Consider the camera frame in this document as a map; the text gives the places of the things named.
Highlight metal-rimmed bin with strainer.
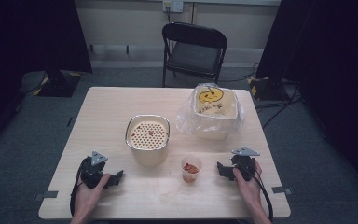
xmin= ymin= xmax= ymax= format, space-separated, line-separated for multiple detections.
xmin=124 ymin=114 xmax=172 ymax=168

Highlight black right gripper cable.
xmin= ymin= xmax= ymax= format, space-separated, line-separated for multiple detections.
xmin=243 ymin=165 xmax=275 ymax=223

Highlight grey tape strip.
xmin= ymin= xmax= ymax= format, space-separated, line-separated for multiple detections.
xmin=33 ymin=189 xmax=60 ymax=203
xmin=271 ymin=185 xmax=294 ymax=197

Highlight black curtain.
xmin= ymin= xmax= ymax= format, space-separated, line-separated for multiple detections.
xmin=0 ymin=0 xmax=93 ymax=157
xmin=255 ymin=0 xmax=358 ymax=200

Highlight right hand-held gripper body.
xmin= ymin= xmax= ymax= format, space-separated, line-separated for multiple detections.
xmin=230 ymin=147 xmax=261 ymax=182

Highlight black floor cable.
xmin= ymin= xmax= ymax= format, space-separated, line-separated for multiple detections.
xmin=217 ymin=62 xmax=261 ymax=84
xmin=255 ymin=90 xmax=303 ymax=130

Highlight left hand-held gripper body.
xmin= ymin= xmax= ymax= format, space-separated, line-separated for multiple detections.
xmin=79 ymin=150 xmax=109 ymax=189

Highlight person's right hand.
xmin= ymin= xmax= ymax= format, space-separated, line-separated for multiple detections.
xmin=232 ymin=159 xmax=264 ymax=209

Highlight black folding chair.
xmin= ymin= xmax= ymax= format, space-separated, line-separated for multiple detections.
xmin=160 ymin=21 xmax=228 ymax=89

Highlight clear bag with yellow face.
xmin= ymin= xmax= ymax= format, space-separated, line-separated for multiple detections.
xmin=175 ymin=81 xmax=247 ymax=136

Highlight clear plastic cup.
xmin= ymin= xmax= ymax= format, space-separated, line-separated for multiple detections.
xmin=181 ymin=154 xmax=203 ymax=184

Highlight white wall socket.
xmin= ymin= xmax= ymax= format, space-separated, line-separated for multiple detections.
xmin=162 ymin=0 xmax=185 ymax=14

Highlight black stand base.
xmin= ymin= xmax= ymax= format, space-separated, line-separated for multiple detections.
xmin=247 ymin=76 xmax=291 ymax=102
xmin=33 ymin=69 xmax=83 ymax=98

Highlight orange-red food scraps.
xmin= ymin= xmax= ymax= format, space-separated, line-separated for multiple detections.
xmin=183 ymin=162 xmax=200 ymax=175

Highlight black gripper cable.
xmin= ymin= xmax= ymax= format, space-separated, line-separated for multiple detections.
xmin=243 ymin=165 xmax=275 ymax=223
xmin=69 ymin=161 xmax=87 ymax=217

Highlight person's left hand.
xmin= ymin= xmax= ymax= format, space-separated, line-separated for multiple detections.
xmin=74 ymin=173 xmax=112 ymax=216

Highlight cream waste bin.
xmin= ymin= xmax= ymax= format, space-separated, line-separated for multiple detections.
xmin=191 ymin=85 xmax=241 ymax=142

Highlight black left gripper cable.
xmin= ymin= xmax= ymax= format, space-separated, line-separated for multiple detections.
xmin=69 ymin=161 xmax=87 ymax=217

